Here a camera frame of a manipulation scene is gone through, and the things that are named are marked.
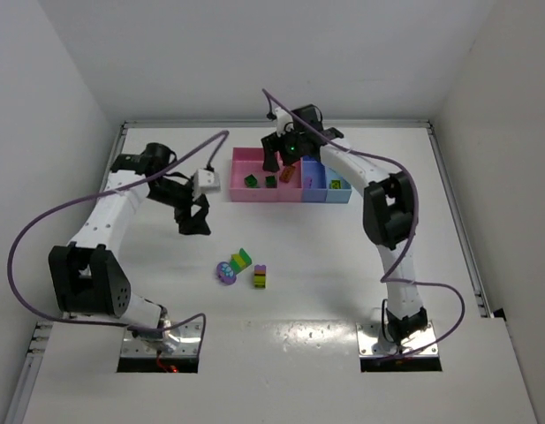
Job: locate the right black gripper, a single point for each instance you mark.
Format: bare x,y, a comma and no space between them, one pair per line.
275,144

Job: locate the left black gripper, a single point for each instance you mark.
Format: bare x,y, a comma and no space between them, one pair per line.
189,211

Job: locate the long multicolour brick stack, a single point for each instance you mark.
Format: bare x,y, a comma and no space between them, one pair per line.
240,261

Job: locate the green yellow orange brick stack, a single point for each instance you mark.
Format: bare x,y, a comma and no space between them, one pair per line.
251,181

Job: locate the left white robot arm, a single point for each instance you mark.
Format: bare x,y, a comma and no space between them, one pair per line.
87,277

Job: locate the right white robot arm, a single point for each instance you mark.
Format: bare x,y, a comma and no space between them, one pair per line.
389,208

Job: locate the dark green brick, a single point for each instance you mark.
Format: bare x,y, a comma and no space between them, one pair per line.
270,181

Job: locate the orange flat brick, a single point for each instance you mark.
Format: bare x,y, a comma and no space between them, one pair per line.
287,174

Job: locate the large pink bin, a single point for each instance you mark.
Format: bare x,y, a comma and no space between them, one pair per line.
247,161

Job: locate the small pink bin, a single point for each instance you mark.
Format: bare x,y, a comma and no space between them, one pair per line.
290,191

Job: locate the dark blue bin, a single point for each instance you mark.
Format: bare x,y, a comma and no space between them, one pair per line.
314,169

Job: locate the purple flower brick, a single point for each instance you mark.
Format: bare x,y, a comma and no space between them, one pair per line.
225,273

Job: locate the lime green brick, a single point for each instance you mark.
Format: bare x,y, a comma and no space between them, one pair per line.
335,184

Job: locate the light blue bin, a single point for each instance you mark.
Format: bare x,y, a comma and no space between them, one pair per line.
341,196

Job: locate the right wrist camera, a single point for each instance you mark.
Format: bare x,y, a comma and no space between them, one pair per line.
284,121

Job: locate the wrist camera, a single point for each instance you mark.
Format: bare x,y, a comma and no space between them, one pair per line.
284,121
205,181

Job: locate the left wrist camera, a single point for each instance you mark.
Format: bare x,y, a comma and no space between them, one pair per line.
205,181

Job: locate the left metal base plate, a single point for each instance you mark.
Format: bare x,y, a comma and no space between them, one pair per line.
180,343

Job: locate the metal base plate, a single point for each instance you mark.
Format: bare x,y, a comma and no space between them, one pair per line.
180,343
420,345

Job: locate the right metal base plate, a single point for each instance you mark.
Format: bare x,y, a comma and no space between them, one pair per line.
420,345

